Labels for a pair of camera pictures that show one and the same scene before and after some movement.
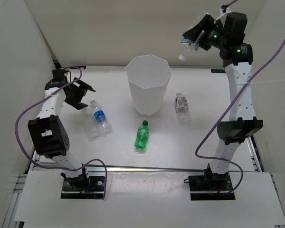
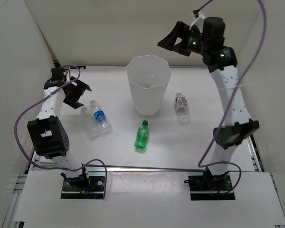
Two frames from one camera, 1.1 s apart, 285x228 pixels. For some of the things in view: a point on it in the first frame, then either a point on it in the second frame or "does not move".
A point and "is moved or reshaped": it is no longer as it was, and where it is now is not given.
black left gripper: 82,90 does not move
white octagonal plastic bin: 148,77 does not move
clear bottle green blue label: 192,46 is moved or reshaped
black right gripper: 207,23 → 181,30
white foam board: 150,197 does not move
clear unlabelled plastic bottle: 90,127 does not move
